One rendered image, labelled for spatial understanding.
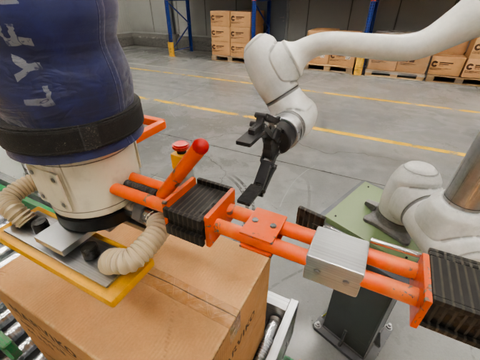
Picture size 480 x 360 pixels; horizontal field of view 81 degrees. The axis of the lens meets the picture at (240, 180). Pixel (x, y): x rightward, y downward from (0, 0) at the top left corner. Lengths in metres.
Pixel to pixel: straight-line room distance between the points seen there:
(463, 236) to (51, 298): 1.06
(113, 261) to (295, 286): 1.54
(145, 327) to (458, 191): 0.85
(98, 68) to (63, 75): 0.05
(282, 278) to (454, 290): 1.61
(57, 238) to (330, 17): 8.65
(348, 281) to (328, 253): 0.04
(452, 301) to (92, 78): 0.51
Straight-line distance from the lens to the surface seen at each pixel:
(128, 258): 0.48
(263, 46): 0.78
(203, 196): 0.46
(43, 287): 0.86
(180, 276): 0.75
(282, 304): 1.12
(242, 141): 0.52
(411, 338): 1.95
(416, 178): 1.09
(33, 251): 0.66
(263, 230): 0.40
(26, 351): 1.31
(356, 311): 1.54
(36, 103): 0.46
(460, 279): 0.41
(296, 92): 0.79
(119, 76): 0.49
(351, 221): 1.22
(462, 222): 0.97
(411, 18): 8.75
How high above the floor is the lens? 1.53
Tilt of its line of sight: 33 degrees down
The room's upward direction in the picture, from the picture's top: straight up
